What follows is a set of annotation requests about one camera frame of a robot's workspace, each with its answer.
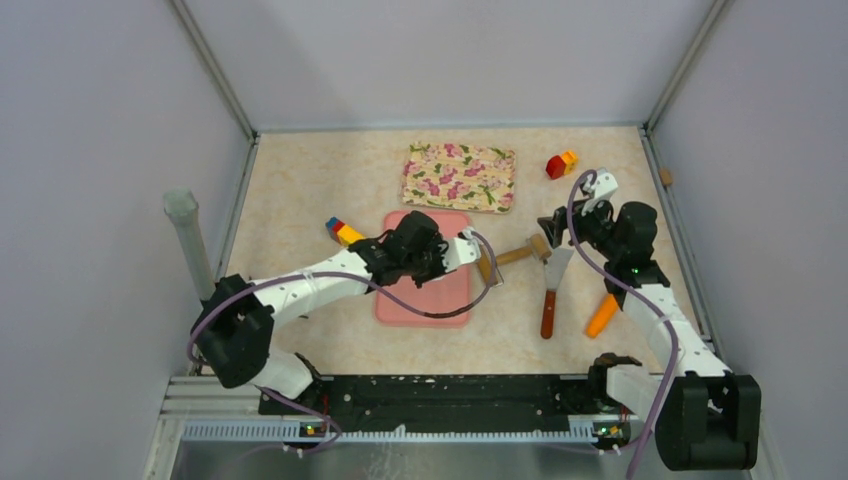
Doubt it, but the red orange toy block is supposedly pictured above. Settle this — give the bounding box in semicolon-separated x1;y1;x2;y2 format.
545;150;579;180

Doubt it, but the small wooden wall knob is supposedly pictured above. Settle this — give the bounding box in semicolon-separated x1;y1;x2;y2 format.
658;167;674;188

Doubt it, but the yellow multicolour toy block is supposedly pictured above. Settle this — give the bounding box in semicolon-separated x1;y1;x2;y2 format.
325;217;365;247

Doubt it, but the wooden rolling pin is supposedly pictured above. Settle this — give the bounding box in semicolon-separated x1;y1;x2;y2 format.
478;234;552;286

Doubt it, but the metal scraper wooden handle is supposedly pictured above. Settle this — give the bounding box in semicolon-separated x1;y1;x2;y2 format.
540;246;574;340

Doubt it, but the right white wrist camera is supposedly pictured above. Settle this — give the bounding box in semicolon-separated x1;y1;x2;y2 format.
580;168;618;216

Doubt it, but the grey cylinder post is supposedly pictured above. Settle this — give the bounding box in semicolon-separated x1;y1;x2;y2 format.
163;187;215;302

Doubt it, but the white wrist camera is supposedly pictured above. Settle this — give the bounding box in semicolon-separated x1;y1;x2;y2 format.
580;168;618;216
444;227;481;273

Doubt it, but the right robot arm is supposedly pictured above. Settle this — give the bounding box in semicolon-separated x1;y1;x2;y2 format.
537;200;762;471

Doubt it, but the floral yellow tray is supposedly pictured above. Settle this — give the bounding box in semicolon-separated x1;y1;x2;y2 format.
400;142;517;214

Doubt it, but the pink plastic tray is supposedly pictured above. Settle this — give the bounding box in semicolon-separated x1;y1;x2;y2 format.
374;210;476;328

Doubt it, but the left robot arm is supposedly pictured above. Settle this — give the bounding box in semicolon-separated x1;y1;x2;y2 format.
187;210;491;414

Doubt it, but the orange toy carrot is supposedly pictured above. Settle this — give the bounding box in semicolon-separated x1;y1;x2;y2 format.
584;294;619;339

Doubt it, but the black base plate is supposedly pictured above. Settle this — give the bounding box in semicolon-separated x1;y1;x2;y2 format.
295;374;636;433

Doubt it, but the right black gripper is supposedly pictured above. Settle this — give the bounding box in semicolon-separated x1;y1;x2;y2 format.
539;193;623;260

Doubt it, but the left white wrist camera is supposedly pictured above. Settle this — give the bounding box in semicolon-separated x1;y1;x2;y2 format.
444;227;481;273

